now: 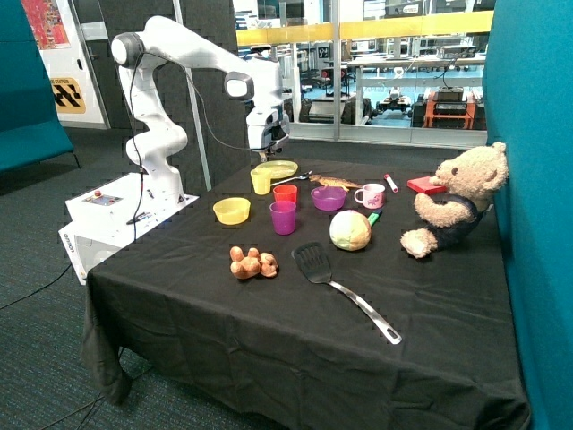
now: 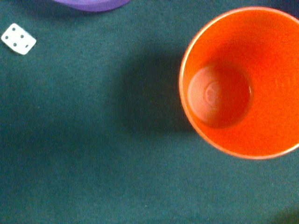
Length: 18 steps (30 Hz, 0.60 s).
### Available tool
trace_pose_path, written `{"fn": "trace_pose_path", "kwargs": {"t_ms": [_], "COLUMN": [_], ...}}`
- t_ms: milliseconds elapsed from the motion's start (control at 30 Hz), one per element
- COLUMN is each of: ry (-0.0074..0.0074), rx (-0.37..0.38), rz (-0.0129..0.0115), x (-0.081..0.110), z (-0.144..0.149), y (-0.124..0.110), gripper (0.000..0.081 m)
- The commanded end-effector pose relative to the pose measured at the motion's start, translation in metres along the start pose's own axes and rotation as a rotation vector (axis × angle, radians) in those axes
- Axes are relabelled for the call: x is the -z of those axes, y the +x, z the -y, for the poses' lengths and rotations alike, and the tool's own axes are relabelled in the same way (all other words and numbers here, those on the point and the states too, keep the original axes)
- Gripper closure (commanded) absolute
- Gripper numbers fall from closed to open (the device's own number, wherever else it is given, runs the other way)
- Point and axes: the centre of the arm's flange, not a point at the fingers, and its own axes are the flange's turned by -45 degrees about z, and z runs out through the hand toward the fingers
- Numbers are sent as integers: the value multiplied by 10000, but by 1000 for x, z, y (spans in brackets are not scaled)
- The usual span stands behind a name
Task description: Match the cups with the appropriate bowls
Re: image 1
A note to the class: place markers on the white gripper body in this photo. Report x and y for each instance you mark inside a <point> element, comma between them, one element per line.
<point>268,128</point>

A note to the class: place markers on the yellow plastic cup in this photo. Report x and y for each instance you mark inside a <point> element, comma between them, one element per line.
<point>261,178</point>

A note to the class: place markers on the purple plastic cup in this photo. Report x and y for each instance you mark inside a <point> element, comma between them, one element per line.
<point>283,217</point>

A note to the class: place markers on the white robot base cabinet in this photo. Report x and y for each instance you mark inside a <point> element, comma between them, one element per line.
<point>98,218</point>

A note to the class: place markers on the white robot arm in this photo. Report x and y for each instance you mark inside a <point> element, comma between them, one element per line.
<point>162,41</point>

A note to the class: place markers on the yellow-green plastic plate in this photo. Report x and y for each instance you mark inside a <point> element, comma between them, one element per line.
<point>279,169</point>

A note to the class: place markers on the red plastic cup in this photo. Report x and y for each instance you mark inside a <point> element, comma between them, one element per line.
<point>285,193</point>

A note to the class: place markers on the metal spoon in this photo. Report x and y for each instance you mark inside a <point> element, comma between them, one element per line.
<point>303,176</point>

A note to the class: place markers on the yellow plastic bowl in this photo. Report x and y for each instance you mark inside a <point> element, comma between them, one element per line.
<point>232,211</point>

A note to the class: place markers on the purple plastic bowl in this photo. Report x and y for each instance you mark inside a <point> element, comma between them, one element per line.
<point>328,198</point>

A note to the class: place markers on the small orange plush toy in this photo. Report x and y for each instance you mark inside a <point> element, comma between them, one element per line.
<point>254,263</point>

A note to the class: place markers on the pastel plush ball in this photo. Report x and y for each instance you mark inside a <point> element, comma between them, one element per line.
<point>350,231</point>

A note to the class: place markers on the pink printed mug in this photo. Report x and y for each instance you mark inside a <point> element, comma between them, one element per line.
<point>371,196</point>

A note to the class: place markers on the green highlighter marker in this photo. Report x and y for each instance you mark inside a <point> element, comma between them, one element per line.
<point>374,216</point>

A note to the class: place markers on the red-capped white marker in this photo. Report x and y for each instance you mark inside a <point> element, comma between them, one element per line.
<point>392,185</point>

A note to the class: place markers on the black pen on cabinet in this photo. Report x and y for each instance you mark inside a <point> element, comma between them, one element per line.
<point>138,218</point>

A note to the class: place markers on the black tablecloth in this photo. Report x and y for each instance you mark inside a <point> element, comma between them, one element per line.
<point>303,354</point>

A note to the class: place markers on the red flat block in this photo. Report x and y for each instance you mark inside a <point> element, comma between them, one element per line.
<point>423,185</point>

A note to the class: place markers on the beige teddy bear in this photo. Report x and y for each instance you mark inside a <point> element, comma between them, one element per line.
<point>471,180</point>

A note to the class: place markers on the teal sofa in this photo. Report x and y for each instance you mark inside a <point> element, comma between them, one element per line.
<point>30,128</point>

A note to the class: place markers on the teal partition panel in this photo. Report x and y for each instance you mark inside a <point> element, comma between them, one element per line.
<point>528,102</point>

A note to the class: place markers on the black metal-handled spatula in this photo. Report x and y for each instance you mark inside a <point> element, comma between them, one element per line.
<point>312,260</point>

